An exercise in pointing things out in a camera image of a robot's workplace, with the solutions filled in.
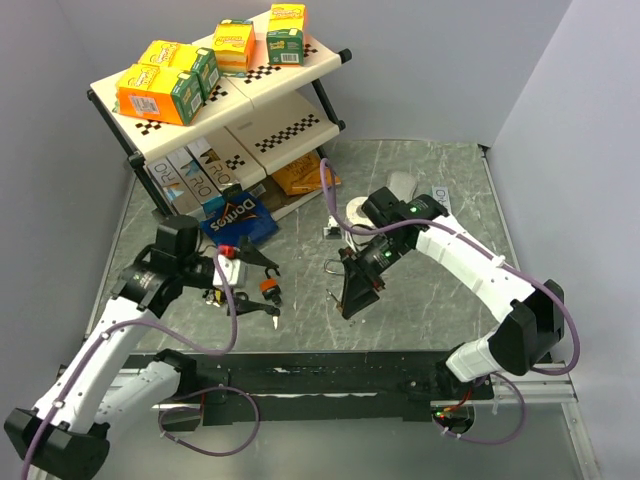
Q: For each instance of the white toilet paper roll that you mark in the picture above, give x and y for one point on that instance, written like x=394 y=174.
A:
x=355 y=215

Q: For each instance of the beige two tier shelf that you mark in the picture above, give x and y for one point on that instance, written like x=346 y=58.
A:
x=266 y=120

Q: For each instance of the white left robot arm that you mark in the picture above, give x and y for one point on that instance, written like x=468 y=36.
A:
x=69 y=431

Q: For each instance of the front orange sponge box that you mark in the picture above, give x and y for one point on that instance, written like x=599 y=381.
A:
x=162 y=94

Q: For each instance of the yellow orange sponge pack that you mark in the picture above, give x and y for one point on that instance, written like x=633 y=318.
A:
x=233 y=43

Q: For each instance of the orange padlock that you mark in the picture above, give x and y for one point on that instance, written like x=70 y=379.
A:
x=270 y=288

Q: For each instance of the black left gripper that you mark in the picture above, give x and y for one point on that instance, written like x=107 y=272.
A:
x=249 y=253

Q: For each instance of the long shackle brass padlock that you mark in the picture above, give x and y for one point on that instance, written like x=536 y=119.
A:
x=334 y=271

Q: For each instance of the black head key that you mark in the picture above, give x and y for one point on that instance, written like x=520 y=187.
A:
x=276 y=300

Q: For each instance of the green yellow sponge box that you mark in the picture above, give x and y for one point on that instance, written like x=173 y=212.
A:
x=285 y=37

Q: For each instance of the orange honey dijon bag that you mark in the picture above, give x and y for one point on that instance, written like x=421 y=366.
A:
x=301 y=176

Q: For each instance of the right RIO box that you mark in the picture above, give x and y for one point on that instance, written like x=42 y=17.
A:
x=215 y=167

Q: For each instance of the rear yellow sponge box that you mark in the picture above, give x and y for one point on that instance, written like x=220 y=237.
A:
x=200 y=61

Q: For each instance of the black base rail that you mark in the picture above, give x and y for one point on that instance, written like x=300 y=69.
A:
x=308 y=386

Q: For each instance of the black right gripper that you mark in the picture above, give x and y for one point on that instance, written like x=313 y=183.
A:
x=357 y=293

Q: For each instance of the blue Doritos bag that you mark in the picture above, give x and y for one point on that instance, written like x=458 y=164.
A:
x=242 y=216

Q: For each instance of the middle RIO box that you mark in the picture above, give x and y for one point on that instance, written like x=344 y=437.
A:
x=192 y=174

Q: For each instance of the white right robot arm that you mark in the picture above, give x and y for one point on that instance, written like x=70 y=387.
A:
x=529 y=319

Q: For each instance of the teal white RIO box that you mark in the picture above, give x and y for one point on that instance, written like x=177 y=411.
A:
x=441 y=195

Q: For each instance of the yellow padlock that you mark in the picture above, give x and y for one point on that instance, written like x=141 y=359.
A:
x=215 y=297

